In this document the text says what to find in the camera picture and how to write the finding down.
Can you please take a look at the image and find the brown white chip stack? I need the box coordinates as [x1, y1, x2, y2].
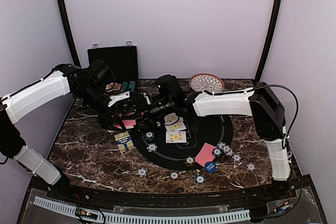
[170, 172, 179, 180]

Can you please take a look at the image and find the blue white chip stack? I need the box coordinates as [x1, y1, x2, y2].
[137, 167, 148, 177]

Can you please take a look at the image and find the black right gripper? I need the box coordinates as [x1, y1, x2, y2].
[121, 97, 175, 130]

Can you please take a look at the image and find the green chip row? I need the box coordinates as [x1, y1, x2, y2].
[120, 81, 129, 92]

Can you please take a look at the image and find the round black poker mat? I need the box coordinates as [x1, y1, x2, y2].
[131, 113, 233, 170]

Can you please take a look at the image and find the right black frame post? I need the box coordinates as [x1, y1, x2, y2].
[254, 0, 281, 84]

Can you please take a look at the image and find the gold card box base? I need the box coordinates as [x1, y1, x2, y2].
[114, 132, 135, 153]

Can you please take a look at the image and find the patterned ceramic plate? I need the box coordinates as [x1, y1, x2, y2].
[189, 73, 225, 93]

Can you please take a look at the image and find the teal chip row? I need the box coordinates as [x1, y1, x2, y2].
[128, 81, 137, 92]

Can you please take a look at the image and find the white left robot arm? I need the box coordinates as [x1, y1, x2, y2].
[1, 60, 126, 201]

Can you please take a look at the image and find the face-up card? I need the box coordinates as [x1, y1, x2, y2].
[165, 122, 186, 132]
[165, 131, 187, 144]
[164, 113, 184, 125]

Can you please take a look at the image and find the blue small blind button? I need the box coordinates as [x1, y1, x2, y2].
[204, 162, 217, 173]

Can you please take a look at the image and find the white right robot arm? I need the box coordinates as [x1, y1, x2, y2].
[131, 74, 291, 200]

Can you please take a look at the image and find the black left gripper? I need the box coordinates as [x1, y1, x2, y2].
[75, 83, 127, 132]

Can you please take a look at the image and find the black poker chip case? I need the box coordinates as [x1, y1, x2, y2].
[87, 45, 139, 94]

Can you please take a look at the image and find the white slotted cable duct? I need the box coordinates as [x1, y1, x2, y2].
[33, 196, 250, 223]

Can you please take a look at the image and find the red card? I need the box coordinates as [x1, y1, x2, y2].
[195, 143, 216, 167]

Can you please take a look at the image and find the black frame post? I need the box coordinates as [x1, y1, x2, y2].
[254, 0, 281, 84]
[57, 0, 82, 68]

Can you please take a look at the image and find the red playing card deck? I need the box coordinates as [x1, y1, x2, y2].
[113, 120, 136, 129]

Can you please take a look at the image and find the left black frame post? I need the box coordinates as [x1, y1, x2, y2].
[57, 0, 82, 68]

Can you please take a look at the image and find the boxed card deck in case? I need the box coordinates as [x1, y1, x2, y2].
[106, 83, 121, 92]

